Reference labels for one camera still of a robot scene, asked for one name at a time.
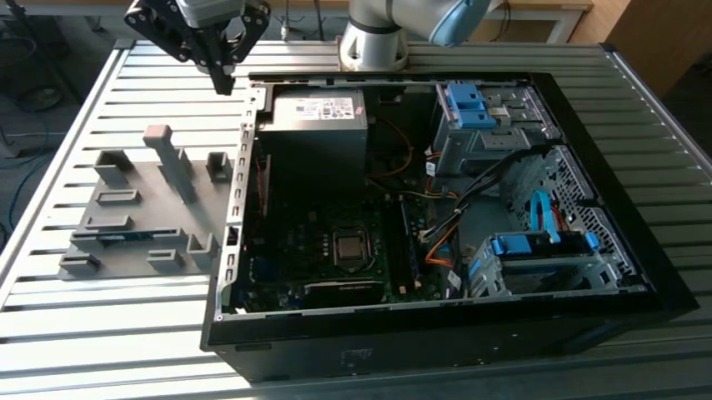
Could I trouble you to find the orange power wires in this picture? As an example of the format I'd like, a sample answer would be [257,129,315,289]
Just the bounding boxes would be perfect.
[424,224,463,268]

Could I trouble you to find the black wire bundle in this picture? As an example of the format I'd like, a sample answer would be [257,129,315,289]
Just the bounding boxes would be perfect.
[424,147,551,243]

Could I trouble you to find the wooden desk white frame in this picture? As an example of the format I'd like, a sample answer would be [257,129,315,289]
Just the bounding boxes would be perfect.
[482,0,591,45]

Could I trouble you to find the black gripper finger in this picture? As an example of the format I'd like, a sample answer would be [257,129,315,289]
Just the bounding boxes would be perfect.
[124,0,227,96]
[220,0,272,96]

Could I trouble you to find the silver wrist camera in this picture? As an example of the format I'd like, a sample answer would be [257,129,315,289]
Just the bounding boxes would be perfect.
[176,0,245,29]

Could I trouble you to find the black graphics card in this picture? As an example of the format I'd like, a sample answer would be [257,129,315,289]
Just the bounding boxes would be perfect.
[303,278,386,309]

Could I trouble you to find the grey plastic parts rack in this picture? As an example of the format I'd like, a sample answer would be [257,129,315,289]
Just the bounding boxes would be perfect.
[57,123,235,281]

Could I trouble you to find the blue plastic bay rail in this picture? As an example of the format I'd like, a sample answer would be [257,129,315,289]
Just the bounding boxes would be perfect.
[467,249,486,289]

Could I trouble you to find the silver CPU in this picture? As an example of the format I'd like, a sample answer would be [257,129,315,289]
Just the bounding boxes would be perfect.
[332,235,371,263]

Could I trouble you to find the brown wooden cabinet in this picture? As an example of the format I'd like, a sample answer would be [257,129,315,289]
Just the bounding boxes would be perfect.
[602,0,712,99]

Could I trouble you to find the grey power supply unit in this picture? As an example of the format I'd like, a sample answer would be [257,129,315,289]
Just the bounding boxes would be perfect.
[256,90,371,201]

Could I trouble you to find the blue RAM stick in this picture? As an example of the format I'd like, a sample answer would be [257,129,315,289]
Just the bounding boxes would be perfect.
[94,232,156,243]

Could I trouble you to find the blue flat data wire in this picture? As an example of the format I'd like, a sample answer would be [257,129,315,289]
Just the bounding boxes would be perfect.
[530,190,562,245]

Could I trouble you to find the green motherboard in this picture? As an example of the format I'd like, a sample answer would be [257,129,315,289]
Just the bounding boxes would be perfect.
[237,195,446,312]

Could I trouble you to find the blue plastic drive bracket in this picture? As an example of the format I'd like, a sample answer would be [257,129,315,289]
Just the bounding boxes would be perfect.
[446,82,495,129]

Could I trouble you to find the low metal disk bay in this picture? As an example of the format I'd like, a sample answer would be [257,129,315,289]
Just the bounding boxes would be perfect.
[463,232,649,298]

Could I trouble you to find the tall metal drive cage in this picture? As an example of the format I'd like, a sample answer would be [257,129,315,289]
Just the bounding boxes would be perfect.
[432,81,562,178]

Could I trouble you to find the black open PC case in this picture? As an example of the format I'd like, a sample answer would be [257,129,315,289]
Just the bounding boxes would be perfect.
[199,71,700,383]

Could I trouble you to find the blue disk carrier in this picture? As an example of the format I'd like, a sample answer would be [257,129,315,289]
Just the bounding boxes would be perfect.
[488,232,599,256]

